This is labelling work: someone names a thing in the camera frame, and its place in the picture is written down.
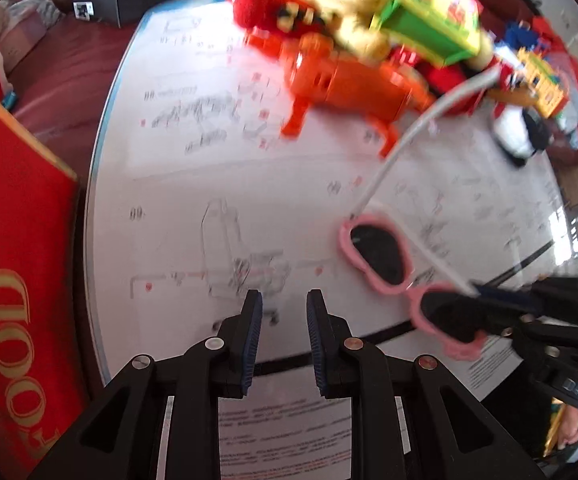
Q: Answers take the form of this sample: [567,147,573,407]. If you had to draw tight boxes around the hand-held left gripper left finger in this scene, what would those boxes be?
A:
[28,289,264,480]

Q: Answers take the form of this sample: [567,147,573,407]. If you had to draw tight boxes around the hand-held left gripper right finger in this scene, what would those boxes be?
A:
[306,289,544,480]

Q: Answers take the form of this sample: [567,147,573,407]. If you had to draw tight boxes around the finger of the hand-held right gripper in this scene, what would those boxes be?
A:
[474,274,578,314]
[484,312,578,362]

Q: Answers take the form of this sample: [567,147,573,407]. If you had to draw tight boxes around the pink heart sunglasses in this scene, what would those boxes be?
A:
[339,67,500,361]

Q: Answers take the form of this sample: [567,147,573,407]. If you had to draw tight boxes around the dark red desktop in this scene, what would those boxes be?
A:
[0,0,230,202]

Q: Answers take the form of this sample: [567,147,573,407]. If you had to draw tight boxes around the black white plush toy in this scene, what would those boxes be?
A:
[491,107,553,169]

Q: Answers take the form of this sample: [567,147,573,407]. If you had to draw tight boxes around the white instruction sheet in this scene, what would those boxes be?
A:
[86,0,567,480]

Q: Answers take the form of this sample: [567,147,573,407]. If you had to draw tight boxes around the colourful plastic block toy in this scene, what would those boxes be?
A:
[505,21,570,117]

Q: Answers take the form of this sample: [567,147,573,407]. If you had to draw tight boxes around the orange plastic toy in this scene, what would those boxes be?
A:
[246,30,437,158]

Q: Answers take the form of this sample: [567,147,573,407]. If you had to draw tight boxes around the red box with gold lettering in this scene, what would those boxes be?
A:
[0,67,80,480]

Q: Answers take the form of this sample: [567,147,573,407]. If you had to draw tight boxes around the green toy box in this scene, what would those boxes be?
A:
[371,0,484,68]

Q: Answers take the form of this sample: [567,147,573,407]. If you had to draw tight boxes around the pale pink box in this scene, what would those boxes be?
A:
[0,10,46,72]

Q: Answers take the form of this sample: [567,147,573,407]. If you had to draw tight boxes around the patterned grey cloth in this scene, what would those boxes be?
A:
[13,0,70,27]

